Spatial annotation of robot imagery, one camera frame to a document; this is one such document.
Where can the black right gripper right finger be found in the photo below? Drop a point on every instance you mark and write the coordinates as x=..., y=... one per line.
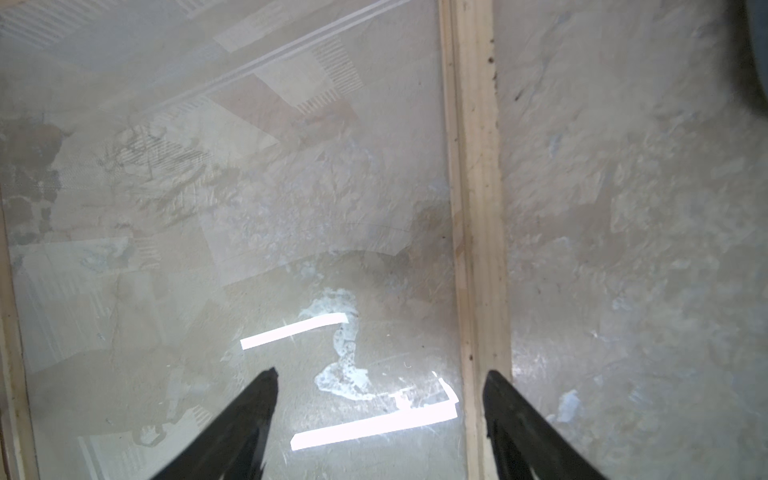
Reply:
x=524, y=443

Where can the light wooden picture frame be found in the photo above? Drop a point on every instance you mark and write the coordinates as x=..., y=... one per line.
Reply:
x=477, y=210

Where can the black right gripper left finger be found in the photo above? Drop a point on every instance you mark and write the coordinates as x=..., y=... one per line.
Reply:
x=233, y=445

